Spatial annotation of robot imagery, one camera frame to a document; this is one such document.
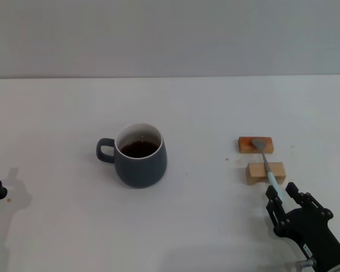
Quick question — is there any spoon with light blue handle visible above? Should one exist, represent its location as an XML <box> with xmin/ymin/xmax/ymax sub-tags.
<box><xmin>251</xmin><ymin>138</ymin><xmax>287</xmax><ymax>203</ymax></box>

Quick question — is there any right arm cable with plugs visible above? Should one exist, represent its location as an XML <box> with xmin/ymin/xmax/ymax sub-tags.
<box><xmin>296</xmin><ymin>260</ymin><xmax>317</xmax><ymax>269</ymax></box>

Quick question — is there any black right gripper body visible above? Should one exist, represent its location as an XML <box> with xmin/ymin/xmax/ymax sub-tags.
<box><xmin>273</xmin><ymin>207</ymin><xmax>340</xmax><ymax>266</ymax></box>

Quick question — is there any light tan wooden block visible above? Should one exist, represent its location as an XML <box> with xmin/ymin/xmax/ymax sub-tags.
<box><xmin>245</xmin><ymin>161</ymin><xmax>287</xmax><ymax>186</ymax></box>

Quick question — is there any dark grey ceramic coffee cup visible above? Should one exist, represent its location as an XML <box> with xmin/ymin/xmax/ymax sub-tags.
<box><xmin>95</xmin><ymin>122</ymin><xmax>168</xmax><ymax>189</ymax></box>

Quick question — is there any reddish brown wooden block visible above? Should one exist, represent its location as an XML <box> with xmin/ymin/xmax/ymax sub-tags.
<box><xmin>238</xmin><ymin>136</ymin><xmax>274</xmax><ymax>154</ymax></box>

